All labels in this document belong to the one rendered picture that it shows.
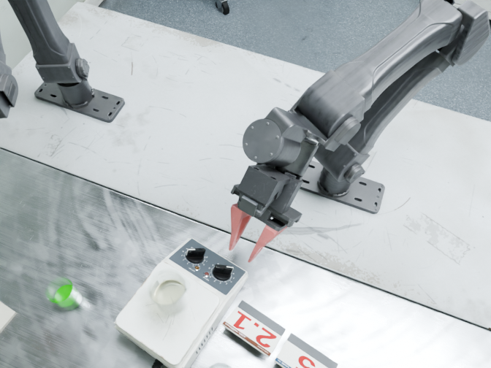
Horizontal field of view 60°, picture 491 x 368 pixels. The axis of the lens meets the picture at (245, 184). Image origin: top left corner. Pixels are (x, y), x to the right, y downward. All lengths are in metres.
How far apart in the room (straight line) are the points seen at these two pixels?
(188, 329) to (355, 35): 2.22
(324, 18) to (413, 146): 1.82
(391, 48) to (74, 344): 0.67
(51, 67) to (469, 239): 0.87
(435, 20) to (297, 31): 1.99
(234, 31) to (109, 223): 1.88
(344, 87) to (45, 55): 0.57
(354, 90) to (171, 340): 0.44
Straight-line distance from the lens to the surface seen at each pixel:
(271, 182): 0.53
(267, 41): 2.54
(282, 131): 0.53
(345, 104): 0.59
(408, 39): 0.65
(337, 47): 2.57
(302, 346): 0.77
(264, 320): 0.77
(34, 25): 0.87
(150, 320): 0.69
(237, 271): 0.76
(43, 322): 0.83
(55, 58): 0.92
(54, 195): 0.93
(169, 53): 1.13
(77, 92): 1.01
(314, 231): 0.84
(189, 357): 0.70
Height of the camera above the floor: 1.65
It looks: 59 degrees down
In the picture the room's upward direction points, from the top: 3 degrees clockwise
